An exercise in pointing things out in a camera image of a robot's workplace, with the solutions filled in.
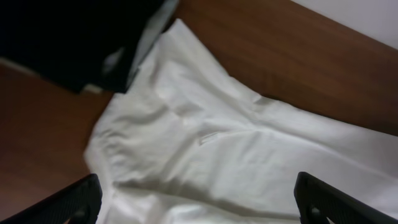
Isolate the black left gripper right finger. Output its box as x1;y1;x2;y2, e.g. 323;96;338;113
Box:
294;172;397;224

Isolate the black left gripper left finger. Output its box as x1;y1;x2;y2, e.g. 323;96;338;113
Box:
1;174;103;224

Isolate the white t-shirt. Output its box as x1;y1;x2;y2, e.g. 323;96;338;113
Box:
85;20;397;223

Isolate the folded black garment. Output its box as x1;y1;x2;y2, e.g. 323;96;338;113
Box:
1;0;164;93

